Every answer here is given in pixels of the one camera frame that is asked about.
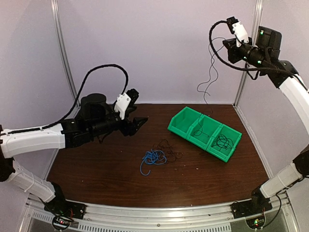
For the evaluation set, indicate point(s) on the left circuit board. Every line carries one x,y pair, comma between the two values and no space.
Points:
61,223

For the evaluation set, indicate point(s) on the front aluminium rail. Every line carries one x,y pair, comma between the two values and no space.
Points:
206,218

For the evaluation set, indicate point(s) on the green three-compartment bin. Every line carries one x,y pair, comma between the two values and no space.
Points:
206,133

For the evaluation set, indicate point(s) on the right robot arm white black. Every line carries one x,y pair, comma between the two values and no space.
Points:
264,57

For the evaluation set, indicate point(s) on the right circuit board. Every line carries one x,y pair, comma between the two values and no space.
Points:
255,223

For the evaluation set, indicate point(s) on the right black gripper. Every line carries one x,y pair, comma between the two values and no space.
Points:
233,57

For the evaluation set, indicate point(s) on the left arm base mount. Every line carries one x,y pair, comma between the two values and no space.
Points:
65,208

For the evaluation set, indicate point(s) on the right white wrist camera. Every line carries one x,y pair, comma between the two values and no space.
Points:
237,28

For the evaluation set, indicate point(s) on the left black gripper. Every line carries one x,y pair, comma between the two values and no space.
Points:
131,127

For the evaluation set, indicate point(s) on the left aluminium frame post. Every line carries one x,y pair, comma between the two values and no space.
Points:
61,45

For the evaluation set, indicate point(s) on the circuit board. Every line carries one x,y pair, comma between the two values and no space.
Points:
61,223
255,223

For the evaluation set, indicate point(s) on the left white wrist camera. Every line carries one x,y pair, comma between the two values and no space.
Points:
124,101

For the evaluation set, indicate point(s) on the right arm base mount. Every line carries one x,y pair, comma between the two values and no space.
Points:
247,208

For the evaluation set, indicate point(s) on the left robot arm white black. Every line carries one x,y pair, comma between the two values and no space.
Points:
95,119

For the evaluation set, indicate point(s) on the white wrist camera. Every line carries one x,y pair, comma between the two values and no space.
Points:
124,101
237,28

